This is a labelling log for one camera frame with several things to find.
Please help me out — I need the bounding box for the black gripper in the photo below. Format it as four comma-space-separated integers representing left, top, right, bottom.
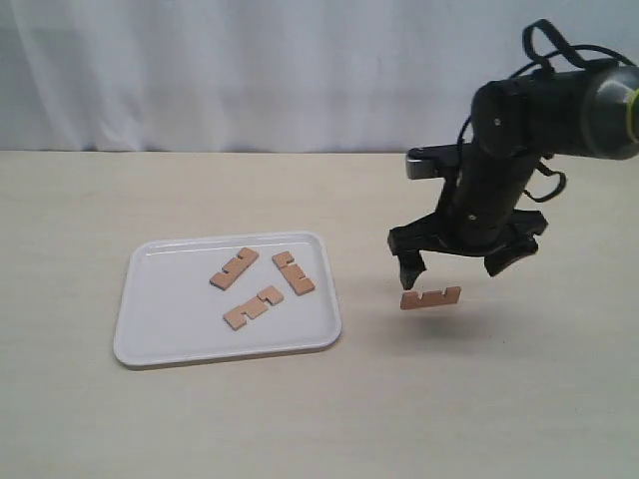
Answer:
388, 149, 547, 289

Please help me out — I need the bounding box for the wooden notched plank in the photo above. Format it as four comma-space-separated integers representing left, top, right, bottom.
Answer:
223, 285, 284, 331
209, 247, 259, 290
272, 250, 316, 296
400, 286, 461, 310

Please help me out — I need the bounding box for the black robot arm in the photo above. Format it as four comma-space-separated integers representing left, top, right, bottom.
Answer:
387, 66, 638, 289

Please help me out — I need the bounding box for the white rectangular plastic tray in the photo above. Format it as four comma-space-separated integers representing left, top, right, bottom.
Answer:
113, 232, 342, 369

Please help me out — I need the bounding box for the white backdrop curtain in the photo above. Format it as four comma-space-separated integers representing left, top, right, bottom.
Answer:
1, 1, 638, 153

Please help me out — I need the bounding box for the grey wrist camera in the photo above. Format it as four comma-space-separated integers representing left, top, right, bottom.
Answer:
404, 145, 459, 181

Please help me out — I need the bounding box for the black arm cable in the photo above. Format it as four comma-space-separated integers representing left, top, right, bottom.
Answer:
453, 18, 635, 204

